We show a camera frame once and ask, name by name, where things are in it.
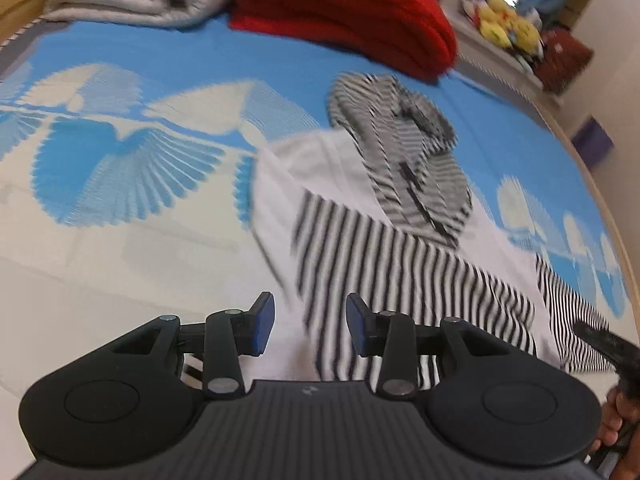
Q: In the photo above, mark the folded red blanket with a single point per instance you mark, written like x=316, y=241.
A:
x=340, y=5

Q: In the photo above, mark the purple box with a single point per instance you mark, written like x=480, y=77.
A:
x=592, y=142

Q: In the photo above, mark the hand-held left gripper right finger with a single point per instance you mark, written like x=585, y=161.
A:
x=356, y=325

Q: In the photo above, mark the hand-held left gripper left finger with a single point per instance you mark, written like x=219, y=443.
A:
x=263, y=325

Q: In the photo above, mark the white shirt with striped sleeves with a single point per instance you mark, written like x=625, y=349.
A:
x=330, y=185

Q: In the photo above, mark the fine striped black white garment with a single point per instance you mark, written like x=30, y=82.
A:
x=400, y=130

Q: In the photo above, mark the person's right hand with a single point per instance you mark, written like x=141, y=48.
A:
x=614, y=425

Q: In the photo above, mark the blue and white printed bedsheet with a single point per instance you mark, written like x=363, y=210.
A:
x=150, y=60

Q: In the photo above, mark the pile of yellow plush toys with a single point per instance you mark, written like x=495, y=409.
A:
x=505, y=22

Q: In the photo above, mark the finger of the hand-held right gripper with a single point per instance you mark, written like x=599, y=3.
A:
x=602, y=342

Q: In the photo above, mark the white ledge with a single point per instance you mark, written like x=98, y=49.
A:
x=492, y=67

